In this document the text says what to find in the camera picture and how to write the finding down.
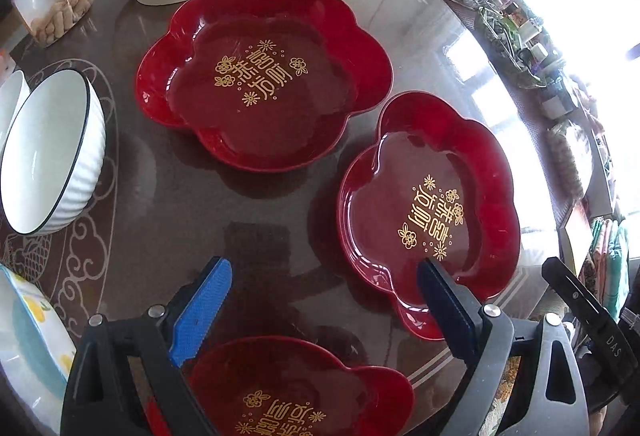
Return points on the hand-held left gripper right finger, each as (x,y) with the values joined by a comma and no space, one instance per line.
(447,311)

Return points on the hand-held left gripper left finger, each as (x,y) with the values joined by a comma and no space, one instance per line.
(200,311)

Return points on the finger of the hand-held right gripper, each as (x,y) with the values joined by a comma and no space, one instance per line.
(585,306)

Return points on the red flower-shaped plate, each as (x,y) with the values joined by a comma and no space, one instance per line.
(380,226)
(300,366)
(280,136)

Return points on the light blue scalloped plate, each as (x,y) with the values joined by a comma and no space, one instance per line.
(30,341)

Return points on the white ribbed black-rimmed bowl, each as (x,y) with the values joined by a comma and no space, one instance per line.
(75,166)

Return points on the plain white bowl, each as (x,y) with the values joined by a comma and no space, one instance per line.
(10,101)

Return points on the pile of colourful cloths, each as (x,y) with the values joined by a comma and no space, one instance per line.
(607,251)

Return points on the book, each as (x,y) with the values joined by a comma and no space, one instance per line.
(577,231)

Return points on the woven tissue box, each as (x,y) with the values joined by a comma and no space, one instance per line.
(570,158)

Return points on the basket of cosmetic bottles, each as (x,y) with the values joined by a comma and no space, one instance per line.
(520,41)

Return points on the clear jar with peanuts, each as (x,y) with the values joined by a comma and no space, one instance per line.
(55,18)

